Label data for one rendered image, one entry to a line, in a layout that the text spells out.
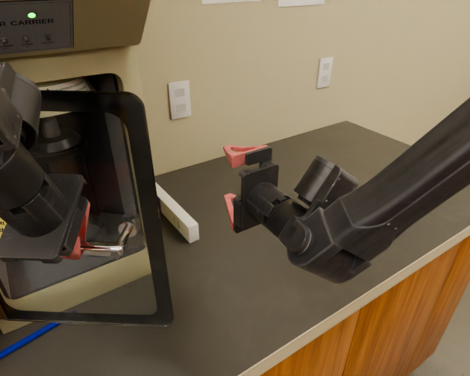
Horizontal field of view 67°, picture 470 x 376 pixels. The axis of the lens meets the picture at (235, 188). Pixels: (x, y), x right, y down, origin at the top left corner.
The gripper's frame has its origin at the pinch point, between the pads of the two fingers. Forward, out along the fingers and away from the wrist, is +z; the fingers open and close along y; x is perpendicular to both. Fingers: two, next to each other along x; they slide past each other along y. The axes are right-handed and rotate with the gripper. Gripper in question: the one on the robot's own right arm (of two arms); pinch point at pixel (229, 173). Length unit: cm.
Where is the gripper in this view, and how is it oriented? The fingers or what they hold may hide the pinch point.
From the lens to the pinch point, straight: 61.3
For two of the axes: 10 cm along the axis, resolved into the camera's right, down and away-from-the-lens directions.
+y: 0.0, -8.5, -5.3
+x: -8.4, 2.9, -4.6
